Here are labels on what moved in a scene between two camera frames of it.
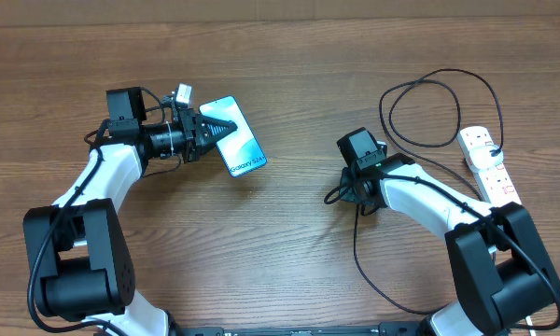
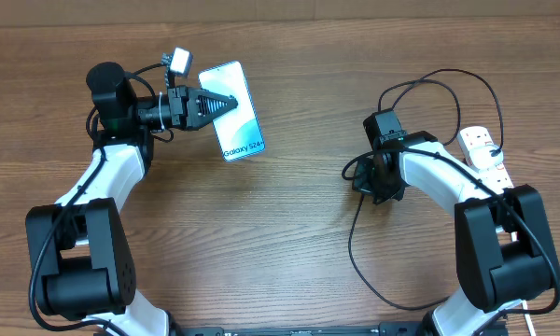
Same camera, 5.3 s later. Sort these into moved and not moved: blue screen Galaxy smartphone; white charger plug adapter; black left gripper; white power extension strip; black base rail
Moved: black left gripper; blue screen Galaxy smartphone
Not moved: black base rail; white power extension strip; white charger plug adapter
